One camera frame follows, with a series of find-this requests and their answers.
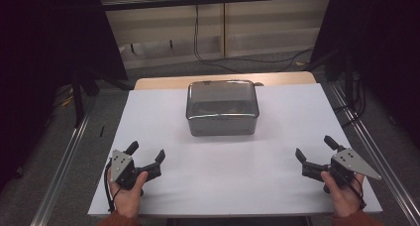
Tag metal floor rail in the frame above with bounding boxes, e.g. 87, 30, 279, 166
330, 81, 420, 226
29, 96, 97, 226

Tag white table sheet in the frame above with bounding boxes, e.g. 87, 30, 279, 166
87, 82, 384, 219

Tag hand-held gripper black cable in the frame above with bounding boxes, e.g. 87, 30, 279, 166
343, 175, 368, 211
103, 158, 122, 214

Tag black metal stand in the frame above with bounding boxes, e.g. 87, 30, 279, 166
70, 66, 101, 129

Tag person's left hand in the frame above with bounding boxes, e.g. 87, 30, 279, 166
107, 170, 150, 219

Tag right hand-held gripper black cable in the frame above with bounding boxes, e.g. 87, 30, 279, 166
343, 175, 368, 211

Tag person's right hand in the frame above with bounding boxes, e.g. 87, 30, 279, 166
320, 170, 367, 219

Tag black curtain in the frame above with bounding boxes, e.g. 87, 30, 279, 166
310, 0, 420, 151
0, 0, 129, 191

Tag grey plastic storage box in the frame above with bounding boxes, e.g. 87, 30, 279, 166
185, 79, 261, 121

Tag left hand-held gripper black cable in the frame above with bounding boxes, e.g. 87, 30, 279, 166
103, 158, 122, 214

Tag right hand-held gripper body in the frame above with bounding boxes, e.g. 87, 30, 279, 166
323, 148, 383, 194

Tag black wall cable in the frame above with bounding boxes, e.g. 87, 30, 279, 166
192, 4, 315, 73

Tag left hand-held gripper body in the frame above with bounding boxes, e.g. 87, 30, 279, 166
109, 149, 149, 190

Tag black floor cables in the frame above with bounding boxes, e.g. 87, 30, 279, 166
332, 72, 368, 129

